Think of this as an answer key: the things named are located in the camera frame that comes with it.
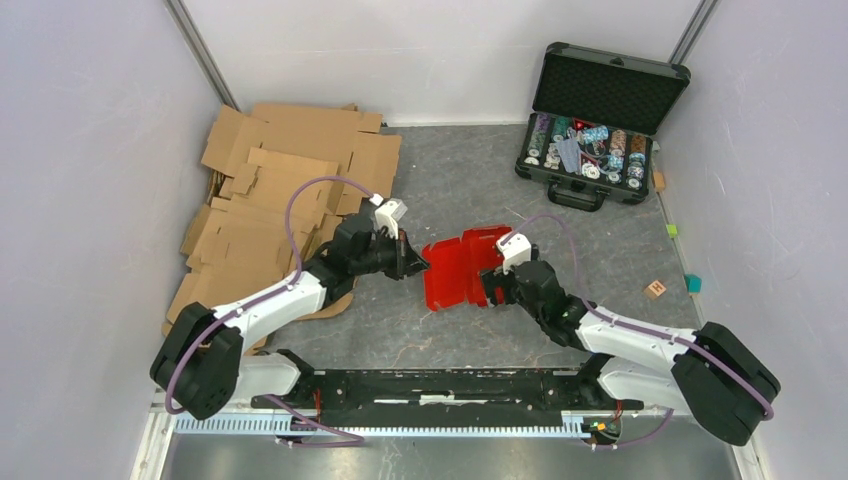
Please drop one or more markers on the aluminium frame rail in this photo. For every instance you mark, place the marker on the aluminium frame rail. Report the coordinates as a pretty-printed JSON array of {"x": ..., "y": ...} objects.
[{"x": 249, "y": 414}]

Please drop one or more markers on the red paper box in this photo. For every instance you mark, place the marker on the red paper box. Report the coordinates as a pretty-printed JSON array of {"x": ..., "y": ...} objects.
[{"x": 456, "y": 264}]

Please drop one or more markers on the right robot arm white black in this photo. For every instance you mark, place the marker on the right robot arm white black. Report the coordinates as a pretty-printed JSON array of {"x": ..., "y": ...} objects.
[{"x": 707, "y": 372}]

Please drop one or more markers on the teal cube block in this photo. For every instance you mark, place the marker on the teal cube block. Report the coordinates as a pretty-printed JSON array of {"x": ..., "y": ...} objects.
[{"x": 693, "y": 283}]

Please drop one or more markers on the wooden letter block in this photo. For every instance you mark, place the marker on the wooden letter block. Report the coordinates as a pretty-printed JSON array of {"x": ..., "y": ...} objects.
[{"x": 655, "y": 289}]

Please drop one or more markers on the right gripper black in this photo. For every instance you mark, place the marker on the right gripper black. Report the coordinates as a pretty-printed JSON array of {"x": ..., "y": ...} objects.
[{"x": 494, "y": 278}]

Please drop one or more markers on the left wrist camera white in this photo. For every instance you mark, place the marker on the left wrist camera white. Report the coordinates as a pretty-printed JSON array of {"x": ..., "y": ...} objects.
[{"x": 387, "y": 214}]

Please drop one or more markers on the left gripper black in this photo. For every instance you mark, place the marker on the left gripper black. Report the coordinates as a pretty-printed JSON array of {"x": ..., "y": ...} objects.
[{"x": 406, "y": 261}]

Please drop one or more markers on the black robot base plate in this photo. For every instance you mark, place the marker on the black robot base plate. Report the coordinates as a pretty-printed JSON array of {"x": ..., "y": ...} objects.
[{"x": 519, "y": 397}]

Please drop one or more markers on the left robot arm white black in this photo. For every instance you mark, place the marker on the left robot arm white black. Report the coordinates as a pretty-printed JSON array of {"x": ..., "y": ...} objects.
[{"x": 199, "y": 363}]

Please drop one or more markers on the stack of flat brown cardboard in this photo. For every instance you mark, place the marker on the stack of flat brown cardboard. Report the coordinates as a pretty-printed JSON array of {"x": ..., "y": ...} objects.
[{"x": 282, "y": 178}]

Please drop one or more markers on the small brown wooden block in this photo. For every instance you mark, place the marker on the small brown wooden block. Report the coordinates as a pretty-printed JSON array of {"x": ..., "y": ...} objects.
[{"x": 659, "y": 181}]

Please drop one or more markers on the black poker chip case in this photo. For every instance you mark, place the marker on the black poker chip case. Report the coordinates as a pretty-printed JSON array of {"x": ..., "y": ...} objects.
[{"x": 590, "y": 136}]

